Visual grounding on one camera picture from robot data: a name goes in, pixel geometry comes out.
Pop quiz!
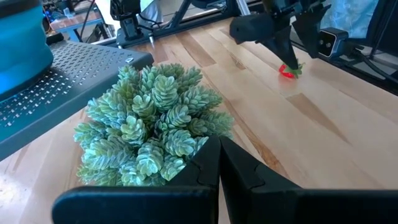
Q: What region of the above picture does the grey table-level camera box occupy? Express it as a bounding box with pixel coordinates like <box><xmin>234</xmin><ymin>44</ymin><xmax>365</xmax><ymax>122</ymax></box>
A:
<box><xmin>317</xmin><ymin>27</ymin><xmax>349</xmax><ymax>59</ymax></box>

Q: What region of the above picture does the grey perforated metal shelf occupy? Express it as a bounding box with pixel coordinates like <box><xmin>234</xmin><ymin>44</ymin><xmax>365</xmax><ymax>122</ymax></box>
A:
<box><xmin>0</xmin><ymin>40</ymin><xmax>155</xmax><ymax>161</ymax></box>

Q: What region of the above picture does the light blue plastic sheet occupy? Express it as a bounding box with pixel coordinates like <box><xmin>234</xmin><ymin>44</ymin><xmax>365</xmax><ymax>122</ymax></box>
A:
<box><xmin>320</xmin><ymin>0</ymin><xmax>379</xmax><ymax>30</ymax></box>

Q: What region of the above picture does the artificial green succulent plant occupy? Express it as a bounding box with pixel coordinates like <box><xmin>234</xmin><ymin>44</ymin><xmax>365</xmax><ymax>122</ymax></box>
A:
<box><xmin>73</xmin><ymin>63</ymin><xmax>234</xmax><ymax>187</ymax></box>

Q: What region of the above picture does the blue collapsible colander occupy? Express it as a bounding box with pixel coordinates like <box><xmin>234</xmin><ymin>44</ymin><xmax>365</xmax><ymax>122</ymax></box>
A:
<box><xmin>0</xmin><ymin>0</ymin><xmax>65</xmax><ymax>102</ymax></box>

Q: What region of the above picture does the black camera cable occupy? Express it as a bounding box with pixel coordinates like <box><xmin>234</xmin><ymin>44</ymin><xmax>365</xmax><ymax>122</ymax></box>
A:
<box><xmin>346</xmin><ymin>46</ymin><xmax>398</xmax><ymax>82</ymax></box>

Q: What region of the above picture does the red plastic strawberry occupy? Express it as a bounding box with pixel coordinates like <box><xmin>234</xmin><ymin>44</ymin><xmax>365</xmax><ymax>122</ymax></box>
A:
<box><xmin>279</xmin><ymin>62</ymin><xmax>305</xmax><ymax>79</ymax></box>

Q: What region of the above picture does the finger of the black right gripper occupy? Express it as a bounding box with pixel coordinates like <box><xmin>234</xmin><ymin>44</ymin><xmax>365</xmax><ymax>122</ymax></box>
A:
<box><xmin>264</xmin><ymin>26</ymin><xmax>300</xmax><ymax>70</ymax></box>
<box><xmin>292</xmin><ymin>4</ymin><xmax>332</xmax><ymax>59</ymax></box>

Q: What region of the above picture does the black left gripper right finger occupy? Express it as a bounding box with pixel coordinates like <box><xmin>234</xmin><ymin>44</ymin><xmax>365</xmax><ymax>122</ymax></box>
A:
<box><xmin>220</xmin><ymin>136</ymin><xmax>398</xmax><ymax>224</ymax></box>

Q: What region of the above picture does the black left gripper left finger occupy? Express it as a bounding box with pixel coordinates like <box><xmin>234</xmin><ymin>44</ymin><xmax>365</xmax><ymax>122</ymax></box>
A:
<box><xmin>52</xmin><ymin>135</ymin><xmax>222</xmax><ymax>224</ymax></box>

